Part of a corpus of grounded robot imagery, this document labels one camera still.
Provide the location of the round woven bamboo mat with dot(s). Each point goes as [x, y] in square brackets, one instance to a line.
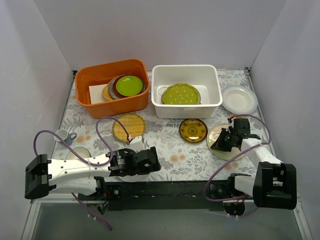
[133, 123]

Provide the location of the white plastic bin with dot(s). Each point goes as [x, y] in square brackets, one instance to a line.
[204, 77]

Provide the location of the yellow brown patterned plate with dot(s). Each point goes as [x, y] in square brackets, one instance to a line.
[193, 130]

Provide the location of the white watermelon pattern plate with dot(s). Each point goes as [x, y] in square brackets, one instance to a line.
[198, 96]

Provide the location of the dark red plate in bin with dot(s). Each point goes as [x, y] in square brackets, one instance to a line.
[117, 93]

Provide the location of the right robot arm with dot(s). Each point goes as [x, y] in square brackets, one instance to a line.
[275, 182]

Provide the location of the white scalloped paper plate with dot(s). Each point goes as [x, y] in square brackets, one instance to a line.
[135, 178]

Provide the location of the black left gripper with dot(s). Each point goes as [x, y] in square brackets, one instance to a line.
[146, 162]

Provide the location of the floral patterned table mat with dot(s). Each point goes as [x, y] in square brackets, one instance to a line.
[179, 160]

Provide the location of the white deep bowl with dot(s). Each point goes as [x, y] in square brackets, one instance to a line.
[239, 100]

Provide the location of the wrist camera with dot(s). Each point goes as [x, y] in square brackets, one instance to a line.
[230, 127]
[137, 144]

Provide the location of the orange plastic bin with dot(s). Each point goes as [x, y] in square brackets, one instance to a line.
[105, 73]

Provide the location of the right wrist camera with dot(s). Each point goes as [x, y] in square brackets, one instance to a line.
[230, 127]

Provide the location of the cream plate with twig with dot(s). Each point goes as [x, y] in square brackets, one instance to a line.
[212, 136]

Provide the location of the small white bowl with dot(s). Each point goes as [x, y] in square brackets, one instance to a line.
[81, 151]

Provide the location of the green round plate in bin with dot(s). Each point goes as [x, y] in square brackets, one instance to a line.
[129, 85]

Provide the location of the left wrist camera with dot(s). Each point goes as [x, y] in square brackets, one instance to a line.
[137, 144]

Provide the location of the white paper in bin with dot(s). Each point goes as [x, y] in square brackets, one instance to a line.
[96, 95]

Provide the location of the aluminium frame rail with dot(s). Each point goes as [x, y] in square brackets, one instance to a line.
[58, 216]

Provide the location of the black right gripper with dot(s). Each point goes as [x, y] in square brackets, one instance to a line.
[229, 139]

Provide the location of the teal white dotted mug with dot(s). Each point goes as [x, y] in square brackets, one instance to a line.
[66, 136]

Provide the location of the green polka dot plate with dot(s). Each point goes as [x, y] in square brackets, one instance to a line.
[180, 94]

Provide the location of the woven mat in bin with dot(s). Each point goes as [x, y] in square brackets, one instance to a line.
[105, 93]

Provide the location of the grey plate in bin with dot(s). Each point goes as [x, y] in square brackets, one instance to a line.
[111, 90]

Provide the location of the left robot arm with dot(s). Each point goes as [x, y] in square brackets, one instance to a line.
[44, 175]

